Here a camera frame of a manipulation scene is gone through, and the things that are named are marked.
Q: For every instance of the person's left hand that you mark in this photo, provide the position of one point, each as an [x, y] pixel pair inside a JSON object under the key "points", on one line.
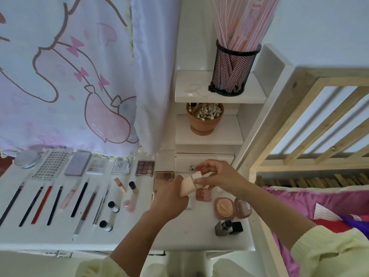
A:
{"points": [[167, 202]]}

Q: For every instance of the person's right hand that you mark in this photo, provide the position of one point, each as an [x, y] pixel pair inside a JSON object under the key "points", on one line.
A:
{"points": [[225, 177]]}

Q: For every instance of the tan eyeshadow palette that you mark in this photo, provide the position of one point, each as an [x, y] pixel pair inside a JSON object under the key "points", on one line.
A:
{"points": [[162, 177]]}

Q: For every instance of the pink blush pan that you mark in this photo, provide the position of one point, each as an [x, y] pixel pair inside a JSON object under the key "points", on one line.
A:
{"points": [[203, 195]]}

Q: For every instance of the pink foundation tube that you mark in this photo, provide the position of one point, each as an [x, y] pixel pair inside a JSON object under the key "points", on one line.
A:
{"points": [[189, 184]]}

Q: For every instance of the pink cushion compact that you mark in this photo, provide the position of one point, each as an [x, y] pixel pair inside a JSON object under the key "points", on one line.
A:
{"points": [[223, 208]]}

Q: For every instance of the dark brown eyeshadow palette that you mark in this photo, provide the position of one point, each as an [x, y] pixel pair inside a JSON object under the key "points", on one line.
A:
{"points": [[145, 168]]}

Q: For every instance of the square bottle with black cap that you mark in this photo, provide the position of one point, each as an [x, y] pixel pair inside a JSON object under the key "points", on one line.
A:
{"points": [[222, 228]]}

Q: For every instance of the clear eyeshadow palette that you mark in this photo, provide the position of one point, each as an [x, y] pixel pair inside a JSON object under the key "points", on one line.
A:
{"points": [[98, 165]]}

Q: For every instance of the lavender rectangular palette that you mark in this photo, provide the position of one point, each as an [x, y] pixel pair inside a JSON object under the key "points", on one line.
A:
{"points": [[77, 163]]}

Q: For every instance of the white false eyelash tray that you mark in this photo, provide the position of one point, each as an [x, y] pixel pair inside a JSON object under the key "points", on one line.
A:
{"points": [[52, 165]]}

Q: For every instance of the red lip pencil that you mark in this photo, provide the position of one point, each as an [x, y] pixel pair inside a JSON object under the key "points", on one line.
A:
{"points": [[41, 204]]}

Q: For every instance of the round silver compact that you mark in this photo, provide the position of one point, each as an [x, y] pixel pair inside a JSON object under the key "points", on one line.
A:
{"points": [[27, 158]]}

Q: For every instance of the person's left forearm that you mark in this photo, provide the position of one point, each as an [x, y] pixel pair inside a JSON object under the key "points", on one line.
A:
{"points": [[135, 248]]}

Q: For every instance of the person's right forearm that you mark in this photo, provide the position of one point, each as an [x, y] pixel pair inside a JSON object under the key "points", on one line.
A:
{"points": [[282, 219]]}

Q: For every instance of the white table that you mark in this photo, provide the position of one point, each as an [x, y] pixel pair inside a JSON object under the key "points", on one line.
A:
{"points": [[190, 233]]}

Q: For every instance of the terracotta pot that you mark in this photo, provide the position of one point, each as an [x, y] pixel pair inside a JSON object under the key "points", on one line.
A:
{"points": [[204, 127]]}

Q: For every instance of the bunch of cotton swabs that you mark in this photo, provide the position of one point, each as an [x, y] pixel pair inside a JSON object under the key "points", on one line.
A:
{"points": [[205, 110]]}

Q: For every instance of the white shelf unit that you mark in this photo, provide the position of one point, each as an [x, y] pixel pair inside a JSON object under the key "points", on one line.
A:
{"points": [[196, 86]]}

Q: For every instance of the dark container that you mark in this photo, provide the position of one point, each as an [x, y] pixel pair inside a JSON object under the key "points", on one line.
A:
{"points": [[233, 72]]}

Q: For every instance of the white paper sheet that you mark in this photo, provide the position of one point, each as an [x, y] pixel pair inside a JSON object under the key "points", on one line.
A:
{"points": [[327, 211]]}

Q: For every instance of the red shiny packet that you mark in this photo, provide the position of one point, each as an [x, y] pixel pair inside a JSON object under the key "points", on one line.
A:
{"points": [[358, 219]]}

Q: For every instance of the blue cloth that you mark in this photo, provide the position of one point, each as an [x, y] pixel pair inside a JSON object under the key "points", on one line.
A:
{"points": [[363, 229]]}

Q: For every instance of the bunch of pink sticks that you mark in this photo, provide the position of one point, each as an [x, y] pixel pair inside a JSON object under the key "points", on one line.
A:
{"points": [[245, 20]]}

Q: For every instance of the reddish brown door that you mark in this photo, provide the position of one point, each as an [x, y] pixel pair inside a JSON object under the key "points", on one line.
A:
{"points": [[3, 164]]}

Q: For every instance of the pink cartoon print cloth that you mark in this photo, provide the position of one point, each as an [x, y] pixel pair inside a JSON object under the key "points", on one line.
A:
{"points": [[57, 72]]}

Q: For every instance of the wooden bed frame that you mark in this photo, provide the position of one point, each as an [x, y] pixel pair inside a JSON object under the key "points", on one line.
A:
{"points": [[282, 118]]}

